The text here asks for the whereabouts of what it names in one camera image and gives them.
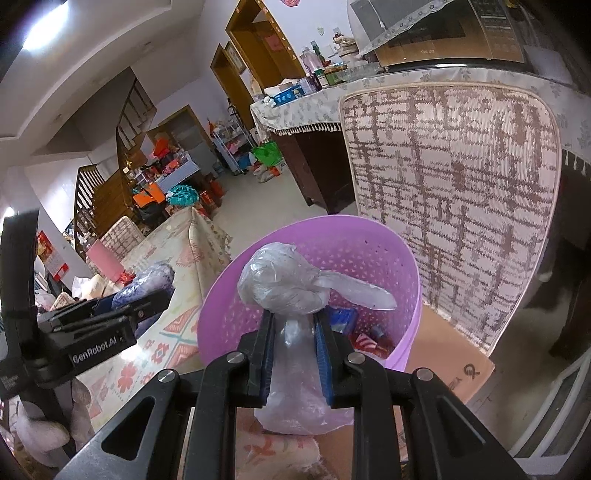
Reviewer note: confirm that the red wall calendar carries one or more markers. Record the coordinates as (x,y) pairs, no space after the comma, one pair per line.
(51,258)

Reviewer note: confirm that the wooden staircase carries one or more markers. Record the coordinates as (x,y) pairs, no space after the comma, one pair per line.
(106,194)

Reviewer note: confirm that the microwave under lace cloth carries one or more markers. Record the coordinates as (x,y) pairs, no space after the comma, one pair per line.
(438,32)

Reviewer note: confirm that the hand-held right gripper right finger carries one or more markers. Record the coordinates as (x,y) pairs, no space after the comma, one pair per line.
(323,360)

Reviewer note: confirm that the beige woven dining chair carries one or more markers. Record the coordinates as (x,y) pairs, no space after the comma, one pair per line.
(452,184)
(122,237)

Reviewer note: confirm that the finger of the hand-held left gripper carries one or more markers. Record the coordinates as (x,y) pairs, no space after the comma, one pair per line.
(147,302)

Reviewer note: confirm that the purple plastic basket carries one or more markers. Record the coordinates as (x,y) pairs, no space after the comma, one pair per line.
(360,258)

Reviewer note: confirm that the metal storage rack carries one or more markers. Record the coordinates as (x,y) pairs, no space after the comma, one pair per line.
(233,147)

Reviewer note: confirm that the ceiling light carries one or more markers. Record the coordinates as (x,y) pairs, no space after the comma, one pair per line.
(46,25)

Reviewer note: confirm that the red white striped packet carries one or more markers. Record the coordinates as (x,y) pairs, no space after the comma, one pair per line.
(369,345)

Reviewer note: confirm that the sideboard with floral cloth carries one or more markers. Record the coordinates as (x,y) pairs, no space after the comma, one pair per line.
(314,106)

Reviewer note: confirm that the blue packet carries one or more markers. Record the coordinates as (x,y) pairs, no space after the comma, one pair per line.
(288,93)

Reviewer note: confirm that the pink thermos bottle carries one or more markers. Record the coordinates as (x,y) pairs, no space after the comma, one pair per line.
(106,263)

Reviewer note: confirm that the green bag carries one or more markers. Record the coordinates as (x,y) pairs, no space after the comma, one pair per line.
(268,153)

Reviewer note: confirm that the clear plastic bag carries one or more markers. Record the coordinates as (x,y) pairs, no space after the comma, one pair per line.
(281,286)

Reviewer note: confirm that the teal cloth bundle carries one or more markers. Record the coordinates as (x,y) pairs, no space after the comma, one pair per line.
(182,194)

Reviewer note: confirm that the blue white bag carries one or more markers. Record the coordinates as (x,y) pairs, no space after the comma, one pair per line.
(152,277)

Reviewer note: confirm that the crumpled red foil wrapper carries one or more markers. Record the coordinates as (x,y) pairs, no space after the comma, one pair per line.
(128,277)

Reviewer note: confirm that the framed wall picture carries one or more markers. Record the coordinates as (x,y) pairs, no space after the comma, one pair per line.
(234,57)

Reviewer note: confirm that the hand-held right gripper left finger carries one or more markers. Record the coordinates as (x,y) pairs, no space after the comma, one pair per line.
(267,360)

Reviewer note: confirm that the orange storage box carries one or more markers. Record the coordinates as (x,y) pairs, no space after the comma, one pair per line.
(150,194)

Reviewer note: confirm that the row of bottles and jars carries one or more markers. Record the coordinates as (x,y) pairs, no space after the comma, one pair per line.
(332,69)

